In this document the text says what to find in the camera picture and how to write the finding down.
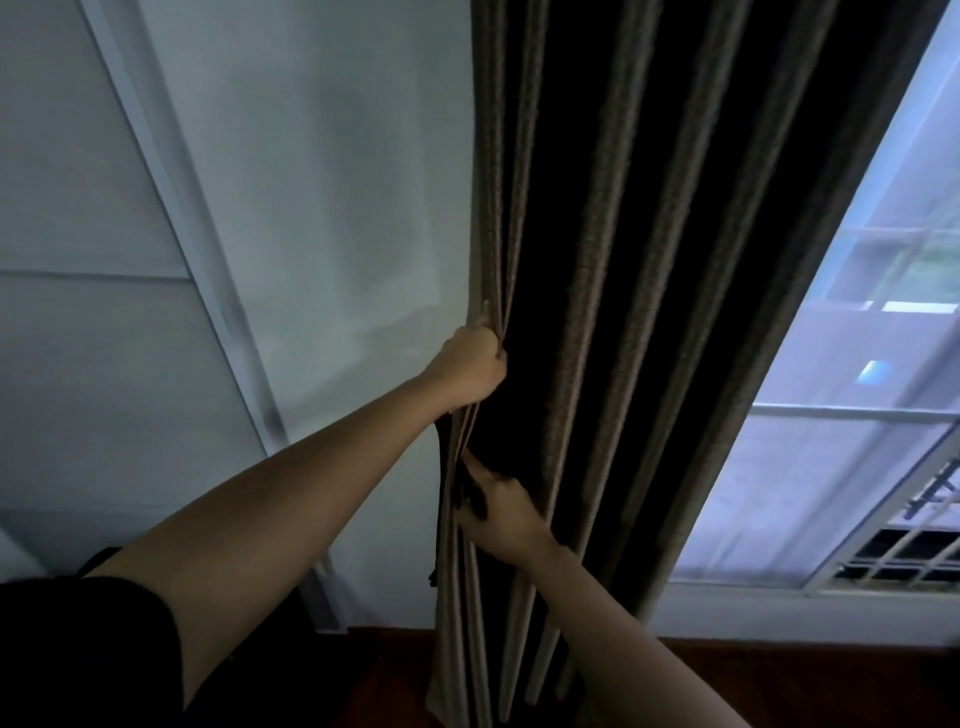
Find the person's right hand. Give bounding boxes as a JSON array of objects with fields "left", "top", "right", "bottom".
[{"left": 452, "top": 448, "right": 556, "bottom": 568}]

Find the person's black sleeve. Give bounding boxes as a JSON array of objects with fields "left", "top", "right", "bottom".
[{"left": 0, "top": 547, "right": 186, "bottom": 728}]

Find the brown curtain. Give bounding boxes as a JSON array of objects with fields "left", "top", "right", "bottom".
[{"left": 425, "top": 0, "right": 951, "bottom": 728}]

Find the person's left forearm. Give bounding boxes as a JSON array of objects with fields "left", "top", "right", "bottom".
[{"left": 88, "top": 371, "right": 456, "bottom": 706}]

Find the person's left hand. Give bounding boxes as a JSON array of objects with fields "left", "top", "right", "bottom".
[{"left": 422, "top": 299, "right": 510, "bottom": 412}]

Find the person's right forearm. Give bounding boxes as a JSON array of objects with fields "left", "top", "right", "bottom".
[{"left": 524, "top": 536, "right": 751, "bottom": 728}]

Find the brown curtain tieback strap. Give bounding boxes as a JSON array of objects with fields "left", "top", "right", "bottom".
[{"left": 428, "top": 416, "right": 489, "bottom": 589}]

